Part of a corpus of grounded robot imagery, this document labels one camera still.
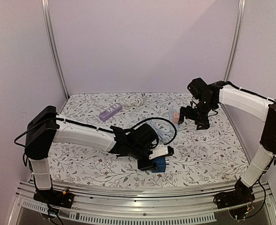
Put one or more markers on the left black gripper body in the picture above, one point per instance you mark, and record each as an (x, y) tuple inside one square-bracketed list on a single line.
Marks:
[(139, 152)]

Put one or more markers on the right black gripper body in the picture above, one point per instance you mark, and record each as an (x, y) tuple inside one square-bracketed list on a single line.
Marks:
[(188, 112)]

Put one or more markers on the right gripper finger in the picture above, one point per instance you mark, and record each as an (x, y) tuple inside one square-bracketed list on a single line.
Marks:
[(182, 115), (203, 126)]

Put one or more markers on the pink charger plug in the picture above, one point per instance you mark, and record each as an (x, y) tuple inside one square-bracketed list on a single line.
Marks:
[(176, 117)]

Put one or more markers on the dark blue cube socket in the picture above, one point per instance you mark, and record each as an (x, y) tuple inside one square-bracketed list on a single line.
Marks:
[(159, 165)]

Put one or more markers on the grey power strip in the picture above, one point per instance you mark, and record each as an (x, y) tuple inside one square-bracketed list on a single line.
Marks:
[(171, 117)]

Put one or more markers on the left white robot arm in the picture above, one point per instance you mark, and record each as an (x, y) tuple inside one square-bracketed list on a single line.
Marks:
[(49, 127)]

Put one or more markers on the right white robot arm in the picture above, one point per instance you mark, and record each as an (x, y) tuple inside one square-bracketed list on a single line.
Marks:
[(253, 122)]

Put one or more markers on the floral table mat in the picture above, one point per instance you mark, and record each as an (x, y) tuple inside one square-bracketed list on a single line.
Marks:
[(84, 165)]

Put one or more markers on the purple power strip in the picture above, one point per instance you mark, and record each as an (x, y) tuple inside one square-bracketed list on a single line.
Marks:
[(110, 112)]

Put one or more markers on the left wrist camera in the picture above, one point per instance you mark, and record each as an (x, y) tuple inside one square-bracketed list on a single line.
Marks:
[(161, 151)]

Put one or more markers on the aluminium front rail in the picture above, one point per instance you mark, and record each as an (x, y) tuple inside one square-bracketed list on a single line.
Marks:
[(95, 205)]

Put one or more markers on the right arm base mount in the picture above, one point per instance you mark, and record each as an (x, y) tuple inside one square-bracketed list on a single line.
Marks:
[(240, 195)]

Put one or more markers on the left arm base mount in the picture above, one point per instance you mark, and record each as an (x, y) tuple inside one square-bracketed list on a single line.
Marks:
[(54, 197)]

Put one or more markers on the right aluminium frame post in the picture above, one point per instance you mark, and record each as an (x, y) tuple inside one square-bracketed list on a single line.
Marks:
[(235, 40)]

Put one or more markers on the aluminium frame post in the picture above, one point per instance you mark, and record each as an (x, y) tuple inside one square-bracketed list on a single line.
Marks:
[(235, 40), (53, 48)]

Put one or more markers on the left aluminium frame post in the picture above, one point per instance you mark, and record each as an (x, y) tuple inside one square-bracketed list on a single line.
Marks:
[(53, 48)]

